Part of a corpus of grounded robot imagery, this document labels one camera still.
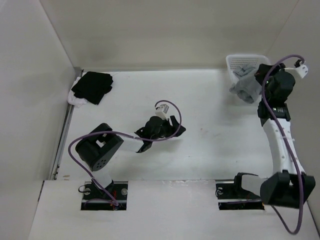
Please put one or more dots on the folded black tank top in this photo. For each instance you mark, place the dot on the folded black tank top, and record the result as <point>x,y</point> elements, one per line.
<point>93,86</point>

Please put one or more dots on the white plastic basket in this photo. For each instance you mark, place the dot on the white plastic basket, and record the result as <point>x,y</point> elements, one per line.
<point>234,60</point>

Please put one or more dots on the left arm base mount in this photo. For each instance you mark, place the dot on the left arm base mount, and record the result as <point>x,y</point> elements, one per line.
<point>95,199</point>

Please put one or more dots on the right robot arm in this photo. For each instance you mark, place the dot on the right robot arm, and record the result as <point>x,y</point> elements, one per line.
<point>289,186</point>

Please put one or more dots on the grey tank top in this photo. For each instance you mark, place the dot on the grey tank top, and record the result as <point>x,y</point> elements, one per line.
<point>247,87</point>

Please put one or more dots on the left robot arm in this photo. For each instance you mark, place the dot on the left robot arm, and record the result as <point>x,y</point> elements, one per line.
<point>98,147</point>

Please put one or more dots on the folded white tank top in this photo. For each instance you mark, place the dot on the folded white tank top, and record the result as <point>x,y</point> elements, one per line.
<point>75,101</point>

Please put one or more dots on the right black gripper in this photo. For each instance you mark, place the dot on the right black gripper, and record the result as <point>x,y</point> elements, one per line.
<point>259,74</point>

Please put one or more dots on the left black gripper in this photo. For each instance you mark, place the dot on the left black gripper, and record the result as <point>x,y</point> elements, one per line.
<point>171,130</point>

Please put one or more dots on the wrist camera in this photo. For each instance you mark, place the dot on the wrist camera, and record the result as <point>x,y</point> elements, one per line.
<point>161,111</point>
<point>300,70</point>

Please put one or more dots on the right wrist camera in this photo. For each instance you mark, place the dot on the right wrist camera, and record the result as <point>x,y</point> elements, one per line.
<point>300,70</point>

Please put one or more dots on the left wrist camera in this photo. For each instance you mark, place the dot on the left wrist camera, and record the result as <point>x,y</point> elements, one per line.
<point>161,111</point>

